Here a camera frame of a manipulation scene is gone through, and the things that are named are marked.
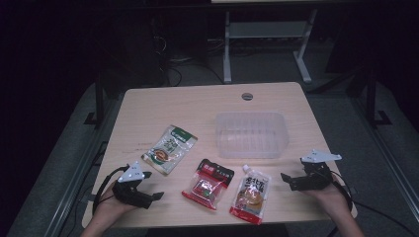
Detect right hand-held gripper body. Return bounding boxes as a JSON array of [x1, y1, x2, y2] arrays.
[[290, 149, 343, 193]]

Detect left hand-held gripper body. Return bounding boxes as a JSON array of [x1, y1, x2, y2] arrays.
[[112, 160, 154, 210]]

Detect white spouted sauce pouch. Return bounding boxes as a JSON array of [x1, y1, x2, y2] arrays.
[[229, 164, 272, 226]]

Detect red and black snack packet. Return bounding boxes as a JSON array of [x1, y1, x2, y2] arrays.
[[181, 158, 235, 211]]

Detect clear plastic container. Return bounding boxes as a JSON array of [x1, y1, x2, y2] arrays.
[[214, 111, 291, 160]]

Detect person's left hand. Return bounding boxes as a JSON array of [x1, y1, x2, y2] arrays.
[[93, 184, 139, 229]]

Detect person's right hand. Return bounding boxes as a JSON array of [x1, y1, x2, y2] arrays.
[[304, 173, 354, 216]]

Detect green and white food packet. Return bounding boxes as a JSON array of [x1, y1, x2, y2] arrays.
[[140, 123, 199, 176]]

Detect black metal stand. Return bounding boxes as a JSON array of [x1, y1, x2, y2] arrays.
[[364, 69, 393, 128], [83, 73, 107, 128]]

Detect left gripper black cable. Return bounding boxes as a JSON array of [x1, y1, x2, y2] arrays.
[[91, 165, 130, 215]]

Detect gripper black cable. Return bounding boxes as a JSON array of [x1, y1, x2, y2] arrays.
[[331, 179, 419, 236], [91, 165, 130, 215]]

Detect aluminium frame rail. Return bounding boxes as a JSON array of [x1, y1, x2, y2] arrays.
[[42, 98, 115, 237], [350, 97, 419, 215]]

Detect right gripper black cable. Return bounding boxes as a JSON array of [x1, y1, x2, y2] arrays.
[[331, 179, 419, 236]]

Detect black floor cables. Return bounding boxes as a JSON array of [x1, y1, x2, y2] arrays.
[[157, 36, 225, 87]]

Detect white metal desk frame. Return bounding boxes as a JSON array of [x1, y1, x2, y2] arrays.
[[222, 9, 319, 84]]

